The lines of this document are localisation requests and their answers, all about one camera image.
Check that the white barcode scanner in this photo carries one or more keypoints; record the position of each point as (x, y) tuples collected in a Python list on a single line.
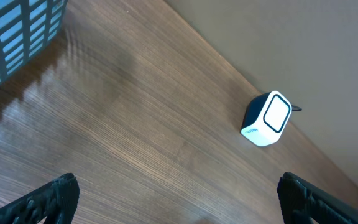
[(265, 118)]

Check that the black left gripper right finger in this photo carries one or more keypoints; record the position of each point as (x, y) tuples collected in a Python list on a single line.
[(302, 202)]

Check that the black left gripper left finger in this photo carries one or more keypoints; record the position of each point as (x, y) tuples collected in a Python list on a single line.
[(55, 202)]

